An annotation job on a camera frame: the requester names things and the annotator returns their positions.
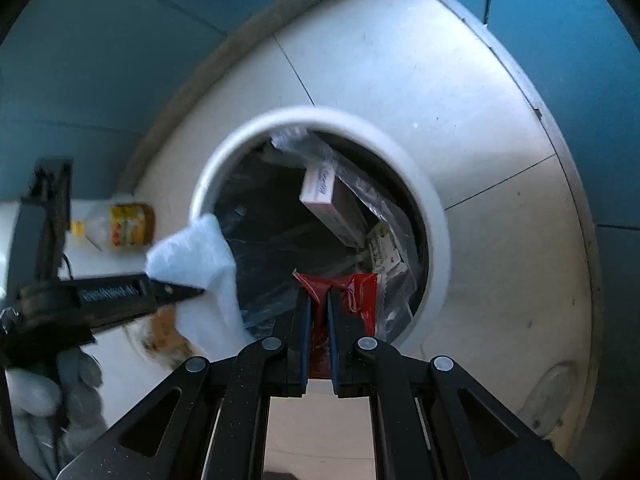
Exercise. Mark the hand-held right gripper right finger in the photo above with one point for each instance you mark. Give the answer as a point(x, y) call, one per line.
point(334, 355)

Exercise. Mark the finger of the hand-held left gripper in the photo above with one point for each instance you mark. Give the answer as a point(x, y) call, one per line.
point(172, 294)

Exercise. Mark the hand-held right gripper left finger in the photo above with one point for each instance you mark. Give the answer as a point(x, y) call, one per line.
point(305, 350)

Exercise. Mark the white tissue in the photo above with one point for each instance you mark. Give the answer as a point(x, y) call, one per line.
point(200, 250)

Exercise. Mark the red plastic wrapper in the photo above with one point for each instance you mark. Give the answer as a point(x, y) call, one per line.
point(360, 295)

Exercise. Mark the white round trash bin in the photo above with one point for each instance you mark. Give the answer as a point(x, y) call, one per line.
point(430, 240)

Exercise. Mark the person's left hand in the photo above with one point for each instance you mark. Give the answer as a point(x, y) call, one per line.
point(75, 385)

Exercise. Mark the brown crumpled scrap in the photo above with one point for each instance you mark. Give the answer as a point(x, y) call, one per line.
point(165, 340)

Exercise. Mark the small yellow cap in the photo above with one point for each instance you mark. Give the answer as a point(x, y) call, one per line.
point(78, 228)

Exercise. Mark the yellow label jar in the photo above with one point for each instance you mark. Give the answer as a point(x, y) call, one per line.
point(131, 225)

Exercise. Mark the printed white wrapper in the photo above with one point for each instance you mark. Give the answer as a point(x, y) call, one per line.
point(385, 250)

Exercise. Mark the pink and white carton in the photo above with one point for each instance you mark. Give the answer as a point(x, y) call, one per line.
point(325, 195)

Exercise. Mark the clear plastic bag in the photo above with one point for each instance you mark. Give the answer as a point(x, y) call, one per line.
point(360, 180)

